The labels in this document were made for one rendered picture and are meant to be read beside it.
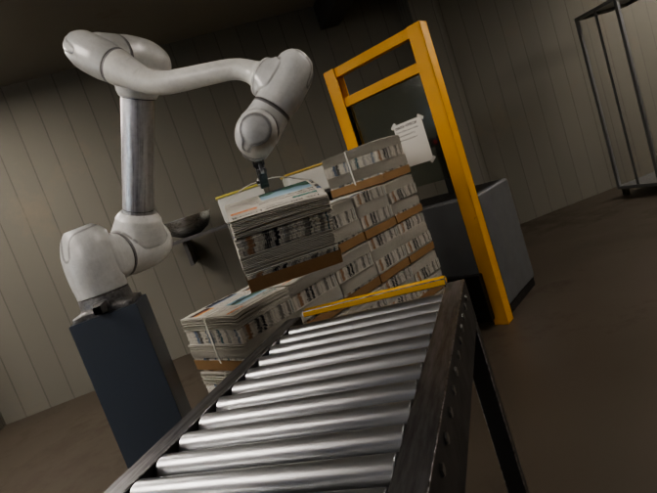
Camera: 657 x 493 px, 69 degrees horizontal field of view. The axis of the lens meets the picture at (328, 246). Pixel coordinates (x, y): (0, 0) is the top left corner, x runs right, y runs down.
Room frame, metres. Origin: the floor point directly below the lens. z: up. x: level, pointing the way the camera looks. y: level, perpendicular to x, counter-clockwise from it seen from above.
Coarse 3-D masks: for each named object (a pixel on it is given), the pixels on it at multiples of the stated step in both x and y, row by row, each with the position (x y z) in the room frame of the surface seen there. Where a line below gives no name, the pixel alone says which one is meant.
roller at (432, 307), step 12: (396, 312) 1.15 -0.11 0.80; (408, 312) 1.13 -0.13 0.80; (420, 312) 1.11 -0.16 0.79; (336, 324) 1.22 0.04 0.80; (348, 324) 1.19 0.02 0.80; (360, 324) 1.17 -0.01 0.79; (372, 324) 1.16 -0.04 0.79; (288, 336) 1.26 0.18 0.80; (300, 336) 1.24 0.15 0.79; (312, 336) 1.22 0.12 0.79
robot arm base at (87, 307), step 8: (120, 288) 1.48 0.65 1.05; (128, 288) 1.52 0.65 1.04; (96, 296) 1.44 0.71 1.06; (104, 296) 1.44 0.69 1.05; (112, 296) 1.45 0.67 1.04; (120, 296) 1.47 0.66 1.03; (128, 296) 1.48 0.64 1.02; (136, 296) 1.54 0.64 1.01; (80, 304) 1.45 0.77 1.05; (88, 304) 1.44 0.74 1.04; (96, 304) 1.42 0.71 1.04; (104, 304) 1.42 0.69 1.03; (112, 304) 1.44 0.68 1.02; (120, 304) 1.44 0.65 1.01; (128, 304) 1.44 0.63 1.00; (88, 312) 1.43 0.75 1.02; (96, 312) 1.42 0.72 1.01; (104, 312) 1.40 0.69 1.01; (72, 320) 1.41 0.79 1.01; (80, 320) 1.41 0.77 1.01
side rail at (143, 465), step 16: (288, 320) 1.42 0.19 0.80; (272, 336) 1.30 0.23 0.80; (256, 352) 1.21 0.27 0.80; (240, 368) 1.13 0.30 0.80; (224, 384) 1.05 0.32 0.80; (208, 400) 0.98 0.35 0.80; (192, 416) 0.93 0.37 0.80; (176, 432) 0.87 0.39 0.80; (160, 448) 0.83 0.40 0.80; (176, 448) 0.83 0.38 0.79; (144, 464) 0.79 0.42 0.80; (128, 480) 0.74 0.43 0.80
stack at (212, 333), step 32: (352, 256) 2.19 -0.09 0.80; (384, 256) 2.37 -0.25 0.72; (288, 288) 1.88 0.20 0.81; (320, 288) 2.00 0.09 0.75; (352, 288) 2.14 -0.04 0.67; (384, 288) 2.31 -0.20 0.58; (192, 320) 1.84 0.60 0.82; (224, 320) 1.70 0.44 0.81; (256, 320) 1.71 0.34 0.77; (192, 352) 1.89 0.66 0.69; (224, 352) 1.75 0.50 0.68
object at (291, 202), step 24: (288, 192) 1.42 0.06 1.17; (312, 192) 1.38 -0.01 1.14; (240, 216) 1.31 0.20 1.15; (264, 216) 1.31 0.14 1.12; (288, 216) 1.33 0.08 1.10; (312, 216) 1.35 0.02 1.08; (240, 240) 1.32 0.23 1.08; (264, 240) 1.34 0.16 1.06; (288, 240) 1.35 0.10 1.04; (312, 240) 1.37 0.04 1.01; (264, 264) 1.35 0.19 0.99; (288, 264) 1.37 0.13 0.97
